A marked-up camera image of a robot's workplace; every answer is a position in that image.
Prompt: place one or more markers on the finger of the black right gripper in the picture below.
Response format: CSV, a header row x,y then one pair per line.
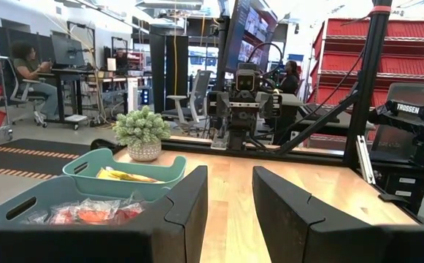
x,y
270,105
217,104

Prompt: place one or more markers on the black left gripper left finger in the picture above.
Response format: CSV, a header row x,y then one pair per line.
x,y
182,226

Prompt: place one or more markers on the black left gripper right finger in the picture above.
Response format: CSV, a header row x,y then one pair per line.
x,y
284,223

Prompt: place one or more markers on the yellow Sour Patch candy bag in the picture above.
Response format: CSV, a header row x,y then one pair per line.
x,y
124,176

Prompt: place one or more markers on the blue plastic bin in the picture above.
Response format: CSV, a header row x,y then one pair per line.
x,y
58,190

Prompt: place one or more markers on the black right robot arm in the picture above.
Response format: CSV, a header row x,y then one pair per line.
x,y
239,131

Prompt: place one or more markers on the grey office chair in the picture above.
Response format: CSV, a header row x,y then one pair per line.
x,y
197,98

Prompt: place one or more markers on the person in background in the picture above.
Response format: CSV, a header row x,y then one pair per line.
x,y
290,80

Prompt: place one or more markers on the grey desk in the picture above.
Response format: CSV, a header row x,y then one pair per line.
x,y
306,109

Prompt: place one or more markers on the black pillar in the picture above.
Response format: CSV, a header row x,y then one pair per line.
x,y
168,73

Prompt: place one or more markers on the green plastic bin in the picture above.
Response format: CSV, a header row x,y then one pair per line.
x,y
124,190

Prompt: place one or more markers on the large display screen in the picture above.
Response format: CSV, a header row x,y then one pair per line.
x,y
251,33

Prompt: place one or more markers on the potted artificial green plant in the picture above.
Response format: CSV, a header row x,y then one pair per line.
x,y
142,131

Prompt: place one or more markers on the black table clamp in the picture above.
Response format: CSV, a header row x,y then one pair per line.
x,y
394,197

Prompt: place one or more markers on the black standing desk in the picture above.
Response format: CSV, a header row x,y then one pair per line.
x,y
65,91

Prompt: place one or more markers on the black computer monitor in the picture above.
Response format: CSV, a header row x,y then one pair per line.
x,y
67,51

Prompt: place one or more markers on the black orange-striped floor mat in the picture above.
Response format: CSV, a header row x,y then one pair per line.
x,y
33,157

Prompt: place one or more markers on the seated person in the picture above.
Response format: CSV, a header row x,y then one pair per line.
x,y
29,69

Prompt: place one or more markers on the light office chair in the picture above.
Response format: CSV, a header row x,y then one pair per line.
x,y
22,91

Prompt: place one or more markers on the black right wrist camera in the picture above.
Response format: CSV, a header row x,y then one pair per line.
x,y
246,80

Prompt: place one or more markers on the silver mount plate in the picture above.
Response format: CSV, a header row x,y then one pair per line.
x,y
219,143

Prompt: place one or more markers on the silver frame bracket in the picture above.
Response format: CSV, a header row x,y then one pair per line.
x,y
365,160

